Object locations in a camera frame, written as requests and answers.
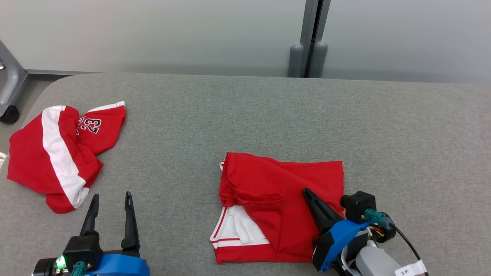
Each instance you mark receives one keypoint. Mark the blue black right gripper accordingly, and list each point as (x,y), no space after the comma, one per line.
(337,241)

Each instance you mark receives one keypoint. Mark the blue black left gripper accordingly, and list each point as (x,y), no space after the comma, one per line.
(119,264)

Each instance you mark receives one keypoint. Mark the red white jersey shirt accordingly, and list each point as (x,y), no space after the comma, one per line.
(268,180)

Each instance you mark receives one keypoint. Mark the red white basketball shorts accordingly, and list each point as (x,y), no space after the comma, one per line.
(27,161)

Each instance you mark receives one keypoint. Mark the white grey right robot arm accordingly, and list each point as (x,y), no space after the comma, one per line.
(376,262)

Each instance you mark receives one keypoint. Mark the black caster wheel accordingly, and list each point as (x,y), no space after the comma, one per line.
(9,115)

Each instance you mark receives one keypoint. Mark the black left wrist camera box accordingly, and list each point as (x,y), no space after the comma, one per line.
(82,249)

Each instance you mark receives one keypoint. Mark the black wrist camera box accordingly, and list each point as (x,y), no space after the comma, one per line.
(358,205)
(82,249)

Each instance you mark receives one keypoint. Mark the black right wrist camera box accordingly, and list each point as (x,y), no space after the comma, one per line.
(358,205)

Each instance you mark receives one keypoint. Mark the grey cylindrical post foot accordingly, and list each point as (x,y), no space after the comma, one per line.
(295,61)
(318,59)

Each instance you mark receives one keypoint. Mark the grey wall base rail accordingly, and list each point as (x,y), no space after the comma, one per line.
(57,71)

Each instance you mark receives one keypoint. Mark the grey partition post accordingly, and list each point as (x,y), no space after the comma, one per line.
(308,30)

